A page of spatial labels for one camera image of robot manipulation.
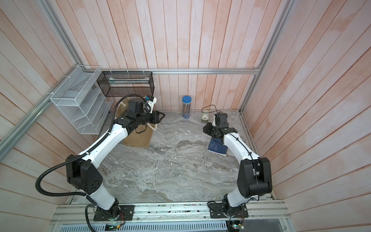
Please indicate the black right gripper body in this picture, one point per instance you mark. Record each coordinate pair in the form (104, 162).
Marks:
(212, 131)

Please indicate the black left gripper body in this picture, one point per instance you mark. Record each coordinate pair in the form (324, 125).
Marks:
(147, 117)

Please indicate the navy book yellow label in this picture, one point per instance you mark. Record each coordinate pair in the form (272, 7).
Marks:
(216, 146)

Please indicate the tan canvas bag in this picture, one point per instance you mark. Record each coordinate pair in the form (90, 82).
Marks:
(141, 137)

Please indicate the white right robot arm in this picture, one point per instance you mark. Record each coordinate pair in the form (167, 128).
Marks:
(254, 177)

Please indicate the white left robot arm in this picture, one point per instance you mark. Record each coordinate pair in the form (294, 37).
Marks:
(83, 174)

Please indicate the clear pencil tube blue lid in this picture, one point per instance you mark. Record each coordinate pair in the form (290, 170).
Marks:
(186, 107)

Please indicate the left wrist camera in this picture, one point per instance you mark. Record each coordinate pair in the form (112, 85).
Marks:
(150, 101)

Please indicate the black mesh wall basket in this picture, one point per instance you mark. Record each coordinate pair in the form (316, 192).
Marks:
(122, 83)

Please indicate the white wire mesh shelf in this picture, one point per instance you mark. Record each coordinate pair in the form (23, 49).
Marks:
(80, 99)

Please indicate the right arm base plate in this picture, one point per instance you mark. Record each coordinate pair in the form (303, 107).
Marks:
(227, 210)

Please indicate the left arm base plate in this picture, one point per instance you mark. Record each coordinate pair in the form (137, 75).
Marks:
(116, 213)

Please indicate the aluminium front rail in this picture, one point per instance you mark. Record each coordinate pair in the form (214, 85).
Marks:
(181, 211)

